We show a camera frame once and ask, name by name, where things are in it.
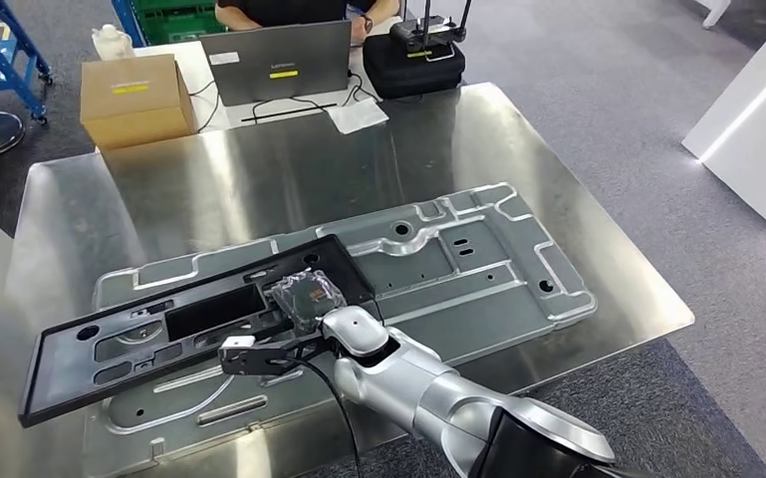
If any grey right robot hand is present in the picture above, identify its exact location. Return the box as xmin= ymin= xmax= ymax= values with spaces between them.
xmin=260 ymin=269 xmax=348 ymax=335

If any black plastic panel part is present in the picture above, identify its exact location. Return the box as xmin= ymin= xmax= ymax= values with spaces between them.
xmin=18 ymin=234 xmax=383 ymax=429

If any stainless steel workbench table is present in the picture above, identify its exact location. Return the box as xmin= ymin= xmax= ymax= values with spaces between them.
xmin=0 ymin=82 xmax=696 ymax=478

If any grey stamped sheet metal panel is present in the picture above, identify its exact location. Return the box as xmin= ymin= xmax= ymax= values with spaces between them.
xmin=82 ymin=182 xmax=599 ymax=478

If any white paper sheet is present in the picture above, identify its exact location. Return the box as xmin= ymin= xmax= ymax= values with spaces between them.
xmin=325 ymin=97 xmax=390 ymax=135

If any grey laptop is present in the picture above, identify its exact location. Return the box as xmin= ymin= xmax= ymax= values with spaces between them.
xmin=199 ymin=19 xmax=353 ymax=109

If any black device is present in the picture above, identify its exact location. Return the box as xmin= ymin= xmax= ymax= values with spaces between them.
xmin=363 ymin=33 xmax=467 ymax=101

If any cardboard box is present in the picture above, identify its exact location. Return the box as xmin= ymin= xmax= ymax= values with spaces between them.
xmin=80 ymin=54 xmax=199 ymax=151

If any person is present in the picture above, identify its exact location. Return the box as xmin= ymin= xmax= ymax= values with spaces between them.
xmin=213 ymin=0 xmax=402 ymax=46

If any green plastic crate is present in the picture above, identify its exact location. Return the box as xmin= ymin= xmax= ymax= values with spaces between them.
xmin=132 ymin=0 xmax=227 ymax=46

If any white plastic bottle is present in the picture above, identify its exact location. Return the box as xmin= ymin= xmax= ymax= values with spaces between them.
xmin=91 ymin=24 xmax=135 ymax=62

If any blue metal cart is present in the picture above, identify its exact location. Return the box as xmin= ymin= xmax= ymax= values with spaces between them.
xmin=0 ymin=0 xmax=54 ymax=126

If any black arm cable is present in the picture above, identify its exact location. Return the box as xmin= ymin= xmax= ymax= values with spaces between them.
xmin=286 ymin=356 xmax=364 ymax=478

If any black laptop cable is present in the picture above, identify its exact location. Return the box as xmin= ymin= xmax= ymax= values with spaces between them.
xmin=240 ymin=95 xmax=341 ymax=124

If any blue metal frame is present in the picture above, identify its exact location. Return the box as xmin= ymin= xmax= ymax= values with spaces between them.
xmin=110 ymin=0 xmax=149 ymax=49

